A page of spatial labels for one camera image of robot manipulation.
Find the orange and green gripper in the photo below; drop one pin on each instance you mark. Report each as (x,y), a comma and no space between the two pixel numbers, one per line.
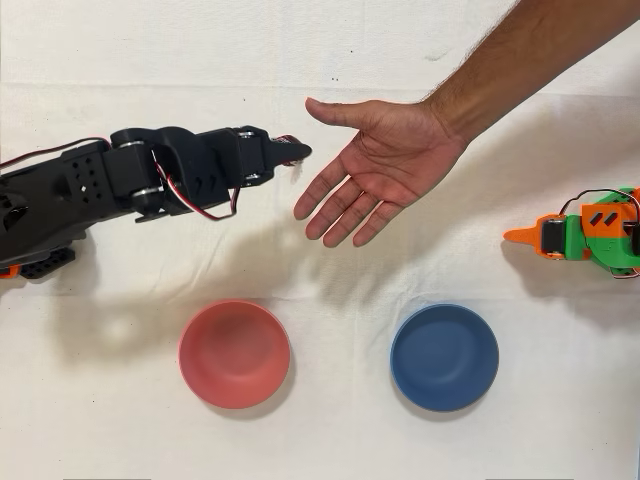
(551,235)

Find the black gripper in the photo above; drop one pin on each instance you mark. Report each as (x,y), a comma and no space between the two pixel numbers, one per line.
(254,156)

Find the red candy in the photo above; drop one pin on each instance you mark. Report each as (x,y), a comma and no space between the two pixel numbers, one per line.
(287,139)

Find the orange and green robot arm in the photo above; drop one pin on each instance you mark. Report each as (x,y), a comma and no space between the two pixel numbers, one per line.
(636,242)

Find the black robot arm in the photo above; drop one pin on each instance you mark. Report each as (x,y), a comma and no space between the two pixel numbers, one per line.
(50,195)

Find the person's bare forearm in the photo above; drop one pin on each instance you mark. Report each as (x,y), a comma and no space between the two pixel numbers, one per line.
(525,55)

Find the person's bare hand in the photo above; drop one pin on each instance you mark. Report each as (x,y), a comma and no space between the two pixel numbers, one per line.
(395,155)

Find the blue bowl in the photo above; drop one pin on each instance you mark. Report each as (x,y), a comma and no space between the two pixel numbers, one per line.
(445,357)

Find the pink bowl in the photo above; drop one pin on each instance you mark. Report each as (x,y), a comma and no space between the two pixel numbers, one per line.
(235,355)

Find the white table cloth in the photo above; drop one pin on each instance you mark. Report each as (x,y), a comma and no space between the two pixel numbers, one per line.
(320,440)

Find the orange base clamp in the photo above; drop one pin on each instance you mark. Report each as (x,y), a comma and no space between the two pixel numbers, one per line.
(9,272)

